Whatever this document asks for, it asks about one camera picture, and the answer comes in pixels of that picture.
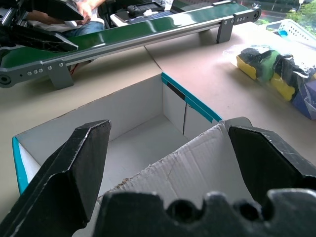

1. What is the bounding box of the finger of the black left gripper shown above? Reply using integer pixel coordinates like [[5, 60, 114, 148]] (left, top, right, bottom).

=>
[[26, 0, 85, 21], [11, 24, 79, 53]]

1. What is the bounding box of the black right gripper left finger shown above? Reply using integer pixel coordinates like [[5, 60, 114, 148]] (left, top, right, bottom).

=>
[[0, 119, 112, 237]]

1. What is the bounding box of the seated person in jeans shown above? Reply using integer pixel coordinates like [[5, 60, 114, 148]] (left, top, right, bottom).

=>
[[24, 0, 107, 38]]

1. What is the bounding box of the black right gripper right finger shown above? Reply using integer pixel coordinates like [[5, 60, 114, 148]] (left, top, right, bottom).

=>
[[228, 125, 316, 206]]

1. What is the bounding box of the bag of sponges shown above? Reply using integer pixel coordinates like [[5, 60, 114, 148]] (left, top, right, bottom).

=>
[[222, 44, 316, 121]]

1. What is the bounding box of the small black device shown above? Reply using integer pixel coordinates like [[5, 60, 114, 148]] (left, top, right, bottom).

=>
[[127, 4, 143, 16]]

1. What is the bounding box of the white perforated plastic basket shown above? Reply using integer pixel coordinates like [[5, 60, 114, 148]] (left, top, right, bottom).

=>
[[266, 19, 316, 50]]

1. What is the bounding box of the white cardboard box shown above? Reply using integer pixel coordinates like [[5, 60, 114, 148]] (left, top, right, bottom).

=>
[[11, 72, 254, 237]]

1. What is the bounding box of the bystander bare hand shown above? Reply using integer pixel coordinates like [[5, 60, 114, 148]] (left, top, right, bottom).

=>
[[76, 0, 99, 25]]

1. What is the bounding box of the green conveyor belt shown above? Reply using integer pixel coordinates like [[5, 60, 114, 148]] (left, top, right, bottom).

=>
[[0, 1, 262, 90]]

